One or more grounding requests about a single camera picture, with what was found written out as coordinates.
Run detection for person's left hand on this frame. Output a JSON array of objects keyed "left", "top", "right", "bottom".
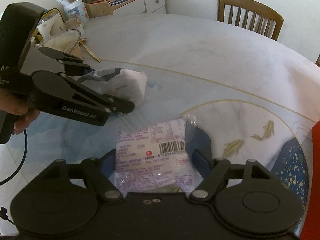
[{"left": 1, "top": 89, "right": 40, "bottom": 135}]

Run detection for black cable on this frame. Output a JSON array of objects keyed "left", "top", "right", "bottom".
[{"left": 0, "top": 128, "right": 29, "bottom": 227}]

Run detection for glass lidded food bowl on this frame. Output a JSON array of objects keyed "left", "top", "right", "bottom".
[{"left": 35, "top": 29, "right": 82, "bottom": 59}]

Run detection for white sideboard cabinet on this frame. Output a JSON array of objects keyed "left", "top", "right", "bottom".
[{"left": 108, "top": 0, "right": 167, "bottom": 15}]

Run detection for wooden chair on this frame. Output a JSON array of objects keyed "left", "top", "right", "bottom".
[{"left": 217, "top": 0, "right": 284, "bottom": 41}]

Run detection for red storage box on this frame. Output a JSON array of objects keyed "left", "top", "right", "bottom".
[{"left": 300, "top": 122, "right": 319, "bottom": 240}]

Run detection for purple printed snack bag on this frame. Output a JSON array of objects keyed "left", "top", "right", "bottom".
[{"left": 114, "top": 115, "right": 202, "bottom": 194}]

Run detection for gold chopsticks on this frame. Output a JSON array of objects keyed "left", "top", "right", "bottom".
[{"left": 79, "top": 38, "right": 101, "bottom": 62}]

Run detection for white patterned mug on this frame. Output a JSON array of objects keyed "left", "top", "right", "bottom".
[{"left": 64, "top": 0, "right": 89, "bottom": 24}]

